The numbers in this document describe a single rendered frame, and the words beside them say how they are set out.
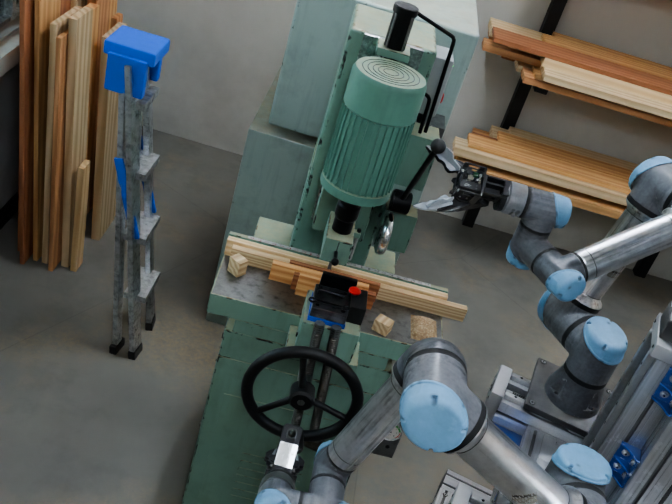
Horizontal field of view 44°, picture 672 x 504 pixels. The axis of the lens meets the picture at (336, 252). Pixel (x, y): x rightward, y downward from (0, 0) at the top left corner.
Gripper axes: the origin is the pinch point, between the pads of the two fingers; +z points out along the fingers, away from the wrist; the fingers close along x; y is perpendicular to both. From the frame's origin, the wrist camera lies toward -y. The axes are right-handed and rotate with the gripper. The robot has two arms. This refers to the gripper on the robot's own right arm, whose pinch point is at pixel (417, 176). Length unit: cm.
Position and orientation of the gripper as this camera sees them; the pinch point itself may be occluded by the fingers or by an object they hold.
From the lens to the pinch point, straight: 192.3
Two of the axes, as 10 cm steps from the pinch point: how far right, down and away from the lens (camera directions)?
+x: -2.3, 9.3, -2.8
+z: -9.6, -2.6, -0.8
